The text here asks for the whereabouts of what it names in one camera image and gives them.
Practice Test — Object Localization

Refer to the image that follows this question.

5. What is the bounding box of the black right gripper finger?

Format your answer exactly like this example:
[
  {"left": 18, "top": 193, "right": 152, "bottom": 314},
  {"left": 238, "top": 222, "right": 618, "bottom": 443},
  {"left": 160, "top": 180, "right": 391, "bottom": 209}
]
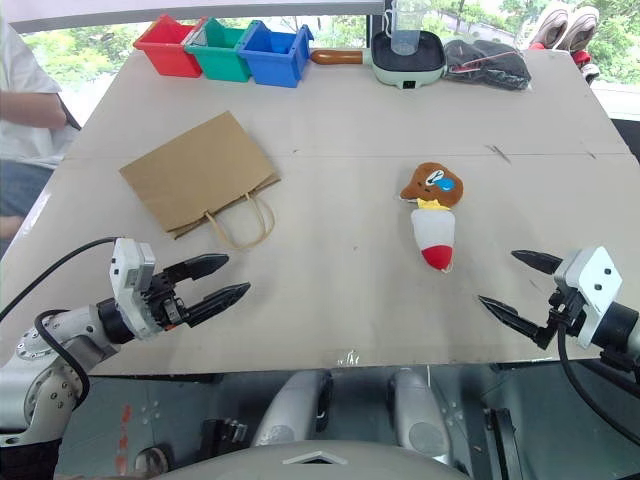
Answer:
[
  {"left": 510, "top": 249, "right": 565, "bottom": 275},
  {"left": 477, "top": 294, "right": 560, "bottom": 351}
]

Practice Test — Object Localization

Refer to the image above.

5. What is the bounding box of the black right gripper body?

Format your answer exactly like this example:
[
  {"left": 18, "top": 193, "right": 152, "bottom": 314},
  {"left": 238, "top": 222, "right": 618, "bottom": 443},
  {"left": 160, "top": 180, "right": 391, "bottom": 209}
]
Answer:
[{"left": 546, "top": 285, "right": 589, "bottom": 341}]

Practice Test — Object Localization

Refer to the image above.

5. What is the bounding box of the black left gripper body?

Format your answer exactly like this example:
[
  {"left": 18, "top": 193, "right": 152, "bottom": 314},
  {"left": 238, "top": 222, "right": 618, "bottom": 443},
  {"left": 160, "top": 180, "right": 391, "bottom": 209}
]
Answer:
[{"left": 140, "top": 271, "right": 194, "bottom": 333}]

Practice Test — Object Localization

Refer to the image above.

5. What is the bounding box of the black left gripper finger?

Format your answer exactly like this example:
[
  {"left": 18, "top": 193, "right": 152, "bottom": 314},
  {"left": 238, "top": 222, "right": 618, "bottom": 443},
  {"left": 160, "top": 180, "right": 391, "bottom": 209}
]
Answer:
[
  {"left": 163, "top": 253, "right": 230, "bottom": 291},
  {"left": 182, "top": 281, "right": 252, "bottom": 329}
]

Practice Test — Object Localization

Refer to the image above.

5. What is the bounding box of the brown paper bag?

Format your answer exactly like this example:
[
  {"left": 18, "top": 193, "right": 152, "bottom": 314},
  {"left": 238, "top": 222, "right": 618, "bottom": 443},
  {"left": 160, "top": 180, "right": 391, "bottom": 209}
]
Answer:
[{"left": 118, "top": 110, "right": 282, "bottom": 252}]

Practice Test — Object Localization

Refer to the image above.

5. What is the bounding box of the white and red plush toy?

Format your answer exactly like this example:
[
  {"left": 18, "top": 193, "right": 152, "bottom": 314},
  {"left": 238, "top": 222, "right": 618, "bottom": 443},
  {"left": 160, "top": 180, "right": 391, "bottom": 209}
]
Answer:
[{"left": 410, "top": 198, "right": 457, "bottom": 273}]

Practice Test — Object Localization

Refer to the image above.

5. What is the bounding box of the brown crying plush toy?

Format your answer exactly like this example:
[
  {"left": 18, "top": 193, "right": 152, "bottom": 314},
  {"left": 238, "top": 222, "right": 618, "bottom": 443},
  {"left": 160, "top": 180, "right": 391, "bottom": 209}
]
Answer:
[{"left": 398, "top": 161, "right": 465, "bottom": 210}]

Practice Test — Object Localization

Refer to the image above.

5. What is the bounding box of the silver left robot leg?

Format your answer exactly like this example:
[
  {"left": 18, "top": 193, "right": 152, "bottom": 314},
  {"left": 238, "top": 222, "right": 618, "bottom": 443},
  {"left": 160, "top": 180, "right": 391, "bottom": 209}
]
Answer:
[{"left": 249, "top": 368, "right": 335, "bottom": 449}]

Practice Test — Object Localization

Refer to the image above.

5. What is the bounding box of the silver robot leg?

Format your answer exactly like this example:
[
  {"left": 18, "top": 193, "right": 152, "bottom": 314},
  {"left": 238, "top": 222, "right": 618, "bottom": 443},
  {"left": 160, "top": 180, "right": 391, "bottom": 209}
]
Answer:
[
  {"left": 249, "top": 368, "right": 335, "bottom": 449},
  {"left": 387, "top": 367, "right": 454, "bottom": 464}
]

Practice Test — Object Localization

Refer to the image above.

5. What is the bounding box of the silver right robot leg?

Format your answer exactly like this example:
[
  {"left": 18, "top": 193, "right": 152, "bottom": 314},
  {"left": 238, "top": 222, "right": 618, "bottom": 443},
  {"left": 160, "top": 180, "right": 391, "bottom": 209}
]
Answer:
[{"left": 387, "top": 367, "right": 454, "bottom": 464}]

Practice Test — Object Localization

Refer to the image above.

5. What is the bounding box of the silver robot torso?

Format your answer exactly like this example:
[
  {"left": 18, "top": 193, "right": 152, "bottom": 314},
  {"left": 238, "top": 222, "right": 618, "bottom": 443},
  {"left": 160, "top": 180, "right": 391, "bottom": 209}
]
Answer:
[{"left": 154, "top": 439, "right": 474, "bottom": 480}]

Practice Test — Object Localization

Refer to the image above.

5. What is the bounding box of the black bagged cloth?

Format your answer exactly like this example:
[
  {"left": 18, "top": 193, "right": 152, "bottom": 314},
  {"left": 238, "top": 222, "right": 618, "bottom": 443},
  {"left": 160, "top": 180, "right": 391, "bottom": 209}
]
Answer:
[{"left": 442, "top": 39, "right": 533, "bottom": 92}]

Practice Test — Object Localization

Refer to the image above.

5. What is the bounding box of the green plastic bin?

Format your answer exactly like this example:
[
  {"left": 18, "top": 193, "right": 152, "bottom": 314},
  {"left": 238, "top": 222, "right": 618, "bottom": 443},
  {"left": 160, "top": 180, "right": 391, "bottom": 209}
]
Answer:
[{"left": 184, "top": 17, "right": 256, "bottom": 83}]

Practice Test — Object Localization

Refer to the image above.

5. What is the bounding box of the red plastic bin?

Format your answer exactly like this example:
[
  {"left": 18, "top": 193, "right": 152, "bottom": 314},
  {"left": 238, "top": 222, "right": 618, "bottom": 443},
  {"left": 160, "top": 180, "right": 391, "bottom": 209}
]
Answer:
[{"left": 132, "top": 13, "right": 208, "bottom": 79}]

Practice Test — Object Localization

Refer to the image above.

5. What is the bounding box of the person in white shirt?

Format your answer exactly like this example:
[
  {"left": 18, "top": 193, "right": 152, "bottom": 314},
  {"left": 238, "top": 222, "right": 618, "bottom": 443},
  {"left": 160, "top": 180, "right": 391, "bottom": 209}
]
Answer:
[{"left": 0, "top": 9, "right": 84, "bottom": 261}]

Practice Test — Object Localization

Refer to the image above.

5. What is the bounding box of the blue plastic bin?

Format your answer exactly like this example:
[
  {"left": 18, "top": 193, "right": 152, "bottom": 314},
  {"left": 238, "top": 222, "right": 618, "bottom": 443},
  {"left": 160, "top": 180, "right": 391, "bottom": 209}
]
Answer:
[{"left": 237, "top": 19, "right": 315, "bottom": 89}]

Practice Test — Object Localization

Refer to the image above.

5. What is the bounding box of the pink grey sneaker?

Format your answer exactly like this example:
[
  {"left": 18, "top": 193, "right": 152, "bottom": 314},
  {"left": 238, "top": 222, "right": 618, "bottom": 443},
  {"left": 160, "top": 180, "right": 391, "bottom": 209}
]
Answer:
[
  {"left": 564, "top": 5, "right": 601, "bottom": 53},
  {"left": 527, "top": 0, "right": 574, "bottom": 51}
]

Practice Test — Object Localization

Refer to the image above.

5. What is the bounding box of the green electric frying pan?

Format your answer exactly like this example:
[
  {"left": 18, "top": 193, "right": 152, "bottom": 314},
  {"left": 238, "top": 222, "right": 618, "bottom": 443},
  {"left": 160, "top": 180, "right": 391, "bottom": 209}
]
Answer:
[{"left": 309, "top": 29, "right": 449, "bottom": 91}]

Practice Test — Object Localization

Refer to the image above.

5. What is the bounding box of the clear measuring cup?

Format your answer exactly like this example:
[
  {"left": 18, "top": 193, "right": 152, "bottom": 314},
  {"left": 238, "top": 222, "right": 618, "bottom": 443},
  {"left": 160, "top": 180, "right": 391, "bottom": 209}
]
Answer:
[{"left": 382, "top": 0, "right": 432, "bottom": 56}]

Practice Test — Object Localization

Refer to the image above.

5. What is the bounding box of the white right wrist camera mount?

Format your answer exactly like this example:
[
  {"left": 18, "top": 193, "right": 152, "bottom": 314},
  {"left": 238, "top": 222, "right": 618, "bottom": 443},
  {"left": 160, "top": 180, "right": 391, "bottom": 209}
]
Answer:
[{"left": 553, "top": 245, "right": 624, "bottom": 350}]

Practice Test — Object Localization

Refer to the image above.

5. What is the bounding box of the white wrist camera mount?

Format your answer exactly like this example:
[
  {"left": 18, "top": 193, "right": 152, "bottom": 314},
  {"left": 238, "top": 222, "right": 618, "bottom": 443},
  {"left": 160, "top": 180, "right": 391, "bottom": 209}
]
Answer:
[
  {"left": 553, "top": 245, "right": 624, "bottom": 350},
  {"left": 109, "top": 237, "right": 164, "bottom": 341}
]

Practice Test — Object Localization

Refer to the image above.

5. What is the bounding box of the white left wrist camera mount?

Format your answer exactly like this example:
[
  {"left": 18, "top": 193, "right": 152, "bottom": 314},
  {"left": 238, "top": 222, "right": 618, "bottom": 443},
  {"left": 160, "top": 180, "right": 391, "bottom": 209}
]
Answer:
[{"left": 109, "top": 237, "right": 164, "bottom": 341}]

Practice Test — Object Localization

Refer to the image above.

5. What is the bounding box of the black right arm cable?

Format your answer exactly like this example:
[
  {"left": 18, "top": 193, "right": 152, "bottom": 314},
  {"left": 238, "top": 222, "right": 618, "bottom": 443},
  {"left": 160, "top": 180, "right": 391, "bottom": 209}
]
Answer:
[{"left": 555, "top": 319, "right": 640, "bottom": 449}]

